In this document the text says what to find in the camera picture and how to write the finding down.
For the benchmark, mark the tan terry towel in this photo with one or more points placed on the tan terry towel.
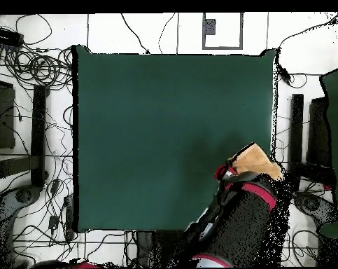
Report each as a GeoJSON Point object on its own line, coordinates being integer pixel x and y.
{"type": "Point", "coordinates": [258, 161]}

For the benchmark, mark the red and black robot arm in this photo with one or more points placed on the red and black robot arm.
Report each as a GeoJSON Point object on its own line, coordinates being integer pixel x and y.
{"type": "Point", "coordinates": [241, 218]}

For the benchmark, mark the dark green table cloth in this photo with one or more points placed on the dark green table cloth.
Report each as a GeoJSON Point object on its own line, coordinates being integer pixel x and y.
{"type": "Point", "coordinates": [157, 126]}

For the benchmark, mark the grey office chair base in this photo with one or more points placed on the grey office chair base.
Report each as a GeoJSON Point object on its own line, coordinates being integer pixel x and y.
{"type": "Point", "coordinates": [6, 204]}
{"type": "Point", "coordinates": [311, 204]}

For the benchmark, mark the black box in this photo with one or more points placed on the black box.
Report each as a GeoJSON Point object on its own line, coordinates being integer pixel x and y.
{"type": "Point", "coordinates": [318, 131]}
{"type": "Point", "coordinates": [3, 117]}

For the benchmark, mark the black power adapter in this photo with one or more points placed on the black power adapter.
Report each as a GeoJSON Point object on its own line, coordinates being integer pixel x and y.
{"type": "Point", "coordinates": [53, 221]}
{"type": "Point", "coordinates": [284, 75]}
{"type": "Point", "coordinates": [54, 187]}

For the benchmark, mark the black power strip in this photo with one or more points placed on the black power strip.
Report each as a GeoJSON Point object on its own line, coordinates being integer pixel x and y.
{"type": "Point", "coordinates": [3, 36]}

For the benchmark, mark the black stand frame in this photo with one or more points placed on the black stand frame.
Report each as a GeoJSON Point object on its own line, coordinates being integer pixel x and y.
{"type": "Point", "coordinates": [38, 134]}
{"type": "Point", "coordinates": [296, 126]}

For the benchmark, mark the grey floor hatch frame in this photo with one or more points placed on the grey floor hatch frame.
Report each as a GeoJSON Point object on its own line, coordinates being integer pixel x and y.
{"type": "Point", "coordinates": [209, 26]}

